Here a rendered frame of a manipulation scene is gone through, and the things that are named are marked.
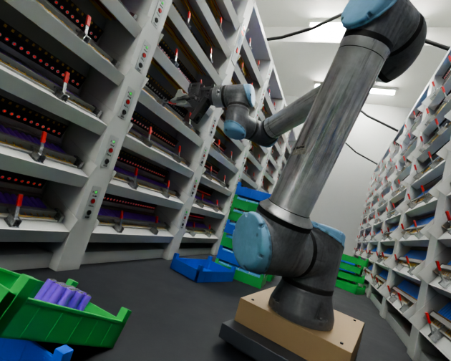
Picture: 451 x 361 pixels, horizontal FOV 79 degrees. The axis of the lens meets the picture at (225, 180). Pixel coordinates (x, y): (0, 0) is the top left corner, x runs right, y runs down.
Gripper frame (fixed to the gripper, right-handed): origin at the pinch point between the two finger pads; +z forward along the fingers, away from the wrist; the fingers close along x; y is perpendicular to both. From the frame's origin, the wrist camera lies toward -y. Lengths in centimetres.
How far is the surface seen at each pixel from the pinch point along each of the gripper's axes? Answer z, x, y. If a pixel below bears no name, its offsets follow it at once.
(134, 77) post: 4.6, 21.0, 0.0
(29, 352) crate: -24, 61, -76
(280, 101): -8, -185, 95
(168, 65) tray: 2.9, 4.8, 15.8
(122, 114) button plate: 6.7, 21.0, -14.9
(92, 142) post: 13.4, 25.3, -28.0
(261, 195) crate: -30, -62, -29
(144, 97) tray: 5.9, 12.3, -3.7
